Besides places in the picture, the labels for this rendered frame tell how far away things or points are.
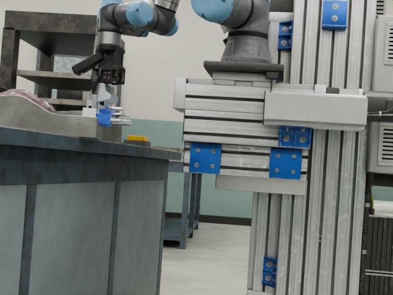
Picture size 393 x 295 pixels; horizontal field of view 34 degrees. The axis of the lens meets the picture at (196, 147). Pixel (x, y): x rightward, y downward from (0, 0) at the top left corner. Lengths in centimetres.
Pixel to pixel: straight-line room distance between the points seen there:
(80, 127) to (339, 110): 68
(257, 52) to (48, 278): 84
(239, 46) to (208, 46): 682
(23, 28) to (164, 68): 284
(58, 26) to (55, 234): 457
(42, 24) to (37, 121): 455
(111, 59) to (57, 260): 67
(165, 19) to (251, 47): 38
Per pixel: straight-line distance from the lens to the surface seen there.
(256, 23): 188
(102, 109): 208
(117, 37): 211
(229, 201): 853
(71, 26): 620
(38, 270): 172
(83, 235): 197
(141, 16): 202
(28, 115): 176
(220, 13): 177
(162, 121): 860
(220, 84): 185
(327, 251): 203
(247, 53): 185
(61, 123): 174
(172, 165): 571
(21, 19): 635
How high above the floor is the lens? 75
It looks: 2 degrees up
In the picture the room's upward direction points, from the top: 4 degrees clockwise
